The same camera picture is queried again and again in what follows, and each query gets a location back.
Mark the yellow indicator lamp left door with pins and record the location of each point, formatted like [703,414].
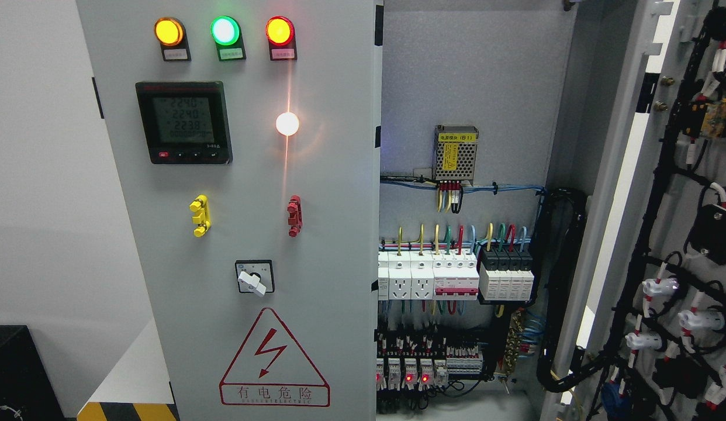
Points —
[172,37]

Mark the black digital power meter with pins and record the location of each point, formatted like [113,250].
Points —
[185,122]

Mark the brass terminal bar right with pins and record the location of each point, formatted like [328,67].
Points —
[513,342]

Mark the red terminal block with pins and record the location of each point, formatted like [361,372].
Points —
[295,220]

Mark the perforated metal power supply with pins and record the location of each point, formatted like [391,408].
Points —
[455,152]

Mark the white glowing lamp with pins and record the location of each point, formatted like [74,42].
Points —
[287,124]

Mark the red electric hazard sign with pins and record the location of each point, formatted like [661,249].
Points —
[271,368]

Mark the yellow terminal block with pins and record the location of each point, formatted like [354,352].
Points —
[201,215]

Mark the lower relay terminal row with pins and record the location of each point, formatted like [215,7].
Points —
[414,366]

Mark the green indicator lamp left door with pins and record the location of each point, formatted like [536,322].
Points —
[227,36]

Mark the red indicator lamp left door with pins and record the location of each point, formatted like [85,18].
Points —
[281,35]

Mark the grey cabinet door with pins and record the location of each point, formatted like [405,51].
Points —
[323,276]
[636,302]

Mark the black surge protector modules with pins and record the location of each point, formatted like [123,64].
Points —
[506,278]

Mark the white rotary selector switch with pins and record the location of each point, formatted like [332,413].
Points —
[255,276]

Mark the white breaker and socket row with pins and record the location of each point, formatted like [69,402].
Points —
[427,275]

